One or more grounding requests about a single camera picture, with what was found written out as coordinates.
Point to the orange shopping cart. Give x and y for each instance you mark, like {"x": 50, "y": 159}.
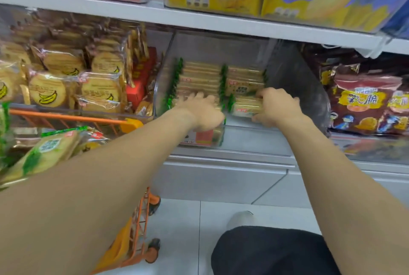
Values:
{"x": 64, "y": 117}

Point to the person's left forearm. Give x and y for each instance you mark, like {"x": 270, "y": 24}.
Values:
{"x": 80, "y": 204}

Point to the green cracker packets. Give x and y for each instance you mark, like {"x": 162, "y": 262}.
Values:
{"x": 198, "y": 77}
{"x": 48, "y": 153}

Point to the person's right forearm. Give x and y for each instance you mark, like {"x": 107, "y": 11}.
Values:
{"x": 351, "y": 188}

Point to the person's right leg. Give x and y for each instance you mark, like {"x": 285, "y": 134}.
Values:
{"x": 271, "y": 252}

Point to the white metal store shelf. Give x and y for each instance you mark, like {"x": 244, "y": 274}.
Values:
{"x": 96, "y": 6}

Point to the person's right hand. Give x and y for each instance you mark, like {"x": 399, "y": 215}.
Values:
{"x": 281, "y": 108}

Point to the person's left hand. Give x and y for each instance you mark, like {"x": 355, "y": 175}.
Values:
{"x": 201, "y": 112}

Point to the group of banana biscuit packets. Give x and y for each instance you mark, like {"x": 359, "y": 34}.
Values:
{"x": 48, "y": 89}

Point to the person's white right shoe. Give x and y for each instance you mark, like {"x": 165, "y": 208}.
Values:
{"x": 239, "y": 220}

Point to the row of dark red bags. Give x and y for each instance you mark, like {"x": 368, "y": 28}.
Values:
{"x": 367, "y": 102}

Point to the pile of blue snack bags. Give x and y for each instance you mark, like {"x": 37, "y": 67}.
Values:
{"x": 399, "y": 22}

